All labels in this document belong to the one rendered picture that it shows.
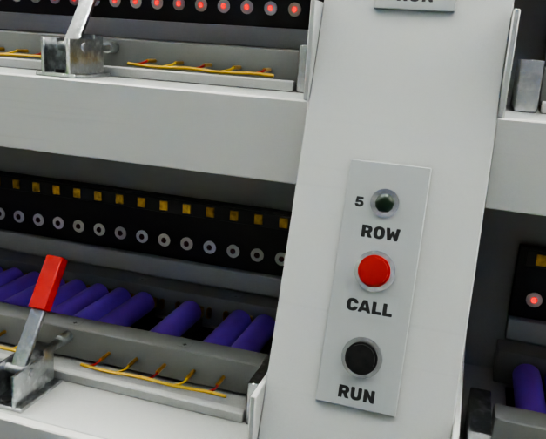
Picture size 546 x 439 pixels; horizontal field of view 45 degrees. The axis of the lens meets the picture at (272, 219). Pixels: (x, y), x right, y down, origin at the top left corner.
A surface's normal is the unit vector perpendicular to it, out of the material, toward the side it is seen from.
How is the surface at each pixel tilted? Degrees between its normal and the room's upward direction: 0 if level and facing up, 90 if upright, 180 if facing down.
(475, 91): 90
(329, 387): 90
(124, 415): 17
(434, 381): 90
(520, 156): 107
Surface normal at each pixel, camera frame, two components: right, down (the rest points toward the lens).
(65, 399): 0.07, -0.96
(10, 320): -0.29, 0.23
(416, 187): -0.27, -0.07
